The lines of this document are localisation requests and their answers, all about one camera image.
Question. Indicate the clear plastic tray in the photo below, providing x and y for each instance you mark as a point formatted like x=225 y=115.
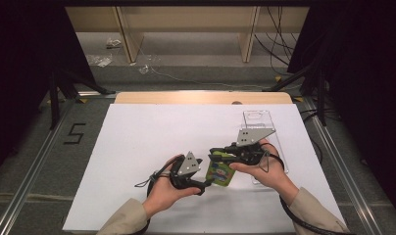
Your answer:
x=256 y=119

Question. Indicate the metal floor rail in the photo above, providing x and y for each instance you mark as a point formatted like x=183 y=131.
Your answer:
x=26 y=186
x=349 y=182

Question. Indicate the green clown print phone case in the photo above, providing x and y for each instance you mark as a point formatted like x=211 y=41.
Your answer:
x=220 y=174

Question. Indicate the black metal stand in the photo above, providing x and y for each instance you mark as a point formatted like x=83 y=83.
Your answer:
x=54 y=98
x=321 y=98

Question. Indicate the black curtain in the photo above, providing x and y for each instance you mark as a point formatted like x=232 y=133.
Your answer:
x=19 y=65
x=366 y=81

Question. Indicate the person's left hand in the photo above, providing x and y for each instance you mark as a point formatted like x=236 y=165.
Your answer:
x=161 y=194

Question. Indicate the crumpled clear plastic wrapper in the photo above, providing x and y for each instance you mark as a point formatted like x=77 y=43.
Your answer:
x=143 y=69
x=101 y=60
x=113 y=43

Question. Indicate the person's right hand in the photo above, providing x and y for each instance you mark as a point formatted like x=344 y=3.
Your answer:
x=271 y=176

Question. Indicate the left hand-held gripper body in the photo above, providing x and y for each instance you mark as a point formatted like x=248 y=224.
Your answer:
x=188 y=166

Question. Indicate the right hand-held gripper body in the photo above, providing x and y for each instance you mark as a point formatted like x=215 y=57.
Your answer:
x=251 y=137

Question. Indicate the light wooden shelf unit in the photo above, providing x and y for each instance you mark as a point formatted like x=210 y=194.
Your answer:
x=186 y=19

